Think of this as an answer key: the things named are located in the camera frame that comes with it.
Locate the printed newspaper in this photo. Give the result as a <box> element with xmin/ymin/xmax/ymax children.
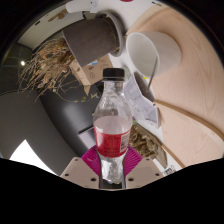
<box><xmin>123</xmin><ymin>73</ymin><xmax>162</xmax><ymax>129</ymax></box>

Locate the long white ceiling light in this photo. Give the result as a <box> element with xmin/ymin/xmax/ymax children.
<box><xmin>9</xmin><ymin>139</ymin><xmax>58</xmax><ymax>176</ymax></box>

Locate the clear bottle with red label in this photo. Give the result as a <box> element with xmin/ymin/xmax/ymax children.
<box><xmin>92</xmin><ymin>67</ymin><xmax>134</xmax><ymax>185</ymax></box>

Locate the grey plant saucer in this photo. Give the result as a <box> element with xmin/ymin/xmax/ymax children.
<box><xmin>96</xmin><ymin>10</ymin><xmax>127</xmax><ymax>58</ymax></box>

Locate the dried plant in grey pot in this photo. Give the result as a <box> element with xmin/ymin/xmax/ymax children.
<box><xmin>18</xmin><ymin>16</ymin><xmax>122</xmax><ymax>103</ymax></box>

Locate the golden carved relief sculpture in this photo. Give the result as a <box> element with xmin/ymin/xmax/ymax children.
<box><xmin>129</xmin><ymin>123</ymin><xmax>169</xmax><ymax>168</ymax></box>

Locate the plywood panel with edge strip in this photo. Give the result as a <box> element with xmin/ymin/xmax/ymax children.
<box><xmin>153</xmin><ymin>99</ymin><xmax>224</xmax><ymax>168</ymax></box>
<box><xmin>126</xmin><ymin>6</ymin><xmax>224</xmax><ymax>134</ymax></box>

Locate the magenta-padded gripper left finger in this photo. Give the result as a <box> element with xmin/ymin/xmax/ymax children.
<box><xmin>60</xmin><ymin>145</ymin><xmax>103</xmax><ymax>190</ymax></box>

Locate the white cup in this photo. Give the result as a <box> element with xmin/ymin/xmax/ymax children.
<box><xmin>125</xmin><ymin>30</ymin><xmax>182</xmax><ymax>78</ymax></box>

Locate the thin stirring stick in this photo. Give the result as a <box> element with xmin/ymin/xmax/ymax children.
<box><xmin>146</xmin><ymin>56</ymin><xmax>160</xmax><ymax>93</ymax></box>

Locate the brown cardboard box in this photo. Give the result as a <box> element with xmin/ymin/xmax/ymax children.
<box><xmin>69</xmin><ymin>54</ymin><xmax>114</xmax><ymax>87</ymax></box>

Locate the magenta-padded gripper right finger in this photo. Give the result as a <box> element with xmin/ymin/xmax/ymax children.
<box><xmin>123</xmin><ymin>145</ymin><xmax>165</xmax><ymax>190</ymax></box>

